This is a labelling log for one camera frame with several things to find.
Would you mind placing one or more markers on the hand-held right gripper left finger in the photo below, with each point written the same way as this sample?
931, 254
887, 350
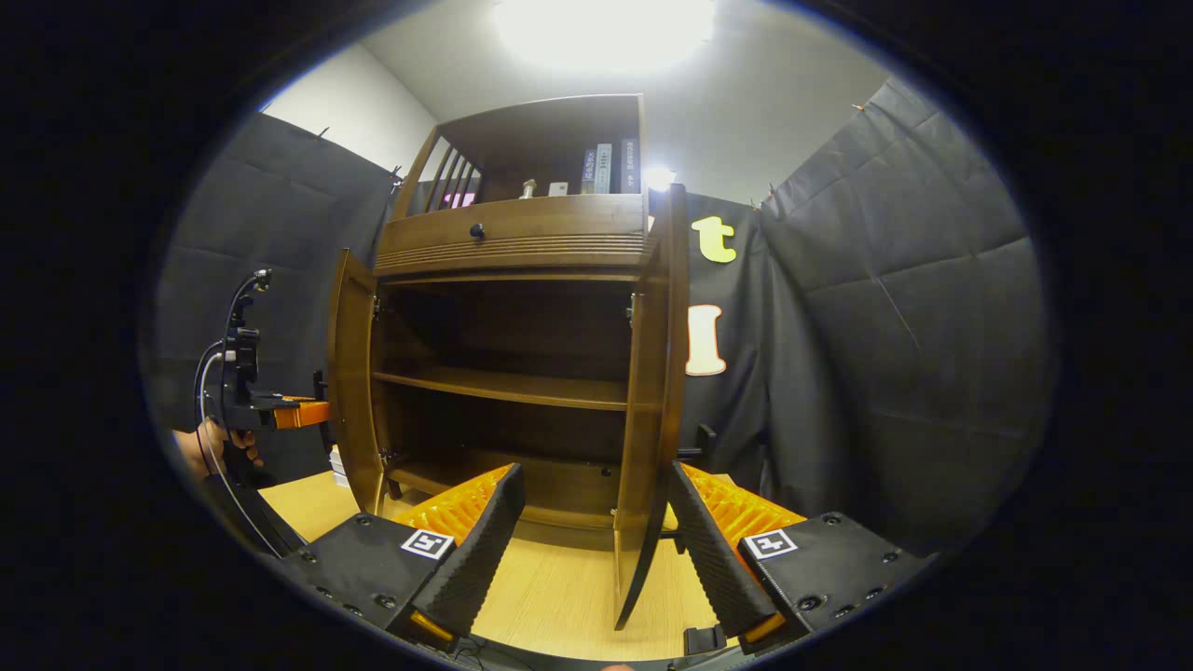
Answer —
480, 559

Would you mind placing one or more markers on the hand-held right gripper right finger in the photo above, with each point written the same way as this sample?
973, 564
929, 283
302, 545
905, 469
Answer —
713, 559

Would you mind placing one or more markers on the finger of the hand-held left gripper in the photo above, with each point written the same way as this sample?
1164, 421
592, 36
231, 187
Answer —
303, 414

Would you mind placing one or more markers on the wooden cabinet door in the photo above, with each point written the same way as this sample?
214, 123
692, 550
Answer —
648, 419
354, 373

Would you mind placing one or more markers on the wooden double-door shoe cabinet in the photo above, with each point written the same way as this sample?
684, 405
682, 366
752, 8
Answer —
522, 233

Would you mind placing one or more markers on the wooden inner cabinet shelf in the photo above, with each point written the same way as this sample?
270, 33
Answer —
503, 385

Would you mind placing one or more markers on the black backdrop cloth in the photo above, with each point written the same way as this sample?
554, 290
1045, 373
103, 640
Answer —
885, 326

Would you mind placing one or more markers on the blue-grey upright book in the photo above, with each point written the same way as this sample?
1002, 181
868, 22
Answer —
589, 172

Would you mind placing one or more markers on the small bright lamp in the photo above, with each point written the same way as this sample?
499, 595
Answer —
659, 177

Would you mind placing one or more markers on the light grey upright book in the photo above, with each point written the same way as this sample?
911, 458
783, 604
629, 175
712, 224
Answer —
603, 170

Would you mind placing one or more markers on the dark upright book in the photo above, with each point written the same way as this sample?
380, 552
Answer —
630, 168

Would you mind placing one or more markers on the large ceiling light panel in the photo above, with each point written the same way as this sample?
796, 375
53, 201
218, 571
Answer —
606, 28

